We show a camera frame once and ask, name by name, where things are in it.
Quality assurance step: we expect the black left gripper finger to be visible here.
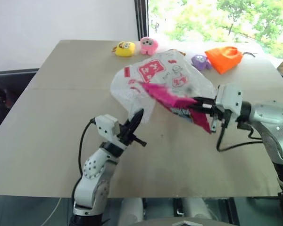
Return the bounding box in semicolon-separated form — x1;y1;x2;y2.
127;110;140;137
131;108;144;137

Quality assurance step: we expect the translucent red-printed plastic bag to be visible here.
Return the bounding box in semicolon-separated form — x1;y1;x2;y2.
110;50;216;125

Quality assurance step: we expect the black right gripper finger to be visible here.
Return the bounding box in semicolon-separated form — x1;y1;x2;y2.
190;102;214;116
192;96;215;107

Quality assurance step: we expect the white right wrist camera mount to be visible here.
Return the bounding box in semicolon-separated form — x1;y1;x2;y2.
214;82;244;117

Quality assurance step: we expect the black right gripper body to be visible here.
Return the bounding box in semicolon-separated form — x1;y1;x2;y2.
208;97;232;131

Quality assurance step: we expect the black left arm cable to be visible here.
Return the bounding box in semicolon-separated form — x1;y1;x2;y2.
71;117;96;203

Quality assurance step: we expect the dark window frame post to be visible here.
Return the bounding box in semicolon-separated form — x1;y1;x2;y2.
134;0;150;41

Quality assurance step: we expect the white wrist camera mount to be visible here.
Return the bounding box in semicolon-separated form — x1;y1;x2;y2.
94;114;121;147
214;82;244;117

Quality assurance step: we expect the yellow plush toy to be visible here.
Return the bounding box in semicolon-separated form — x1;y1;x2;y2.
111;41;136;58

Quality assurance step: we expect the pink snack packet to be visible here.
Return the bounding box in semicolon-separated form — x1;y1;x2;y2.
141;81;213;135

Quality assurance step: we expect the thin white cable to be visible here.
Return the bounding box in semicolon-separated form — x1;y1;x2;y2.
48;197;62;222

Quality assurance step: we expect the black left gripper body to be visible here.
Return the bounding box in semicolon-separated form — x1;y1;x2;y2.
118;119;148;148

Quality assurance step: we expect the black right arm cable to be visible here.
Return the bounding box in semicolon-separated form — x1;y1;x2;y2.
216;118;264;152

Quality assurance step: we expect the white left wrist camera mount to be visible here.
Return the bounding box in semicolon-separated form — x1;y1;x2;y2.
94;114;121;147

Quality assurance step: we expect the purple plush toy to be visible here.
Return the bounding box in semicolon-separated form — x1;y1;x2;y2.
191;54;212;72

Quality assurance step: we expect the pink plush toy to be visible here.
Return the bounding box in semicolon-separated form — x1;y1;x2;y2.
139;36;159;56

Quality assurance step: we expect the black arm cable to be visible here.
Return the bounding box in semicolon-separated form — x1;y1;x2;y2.
216;118;264;152
71;117;96;203

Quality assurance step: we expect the orange drawstring pouch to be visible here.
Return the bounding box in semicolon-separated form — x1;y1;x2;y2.
204;46;257;75

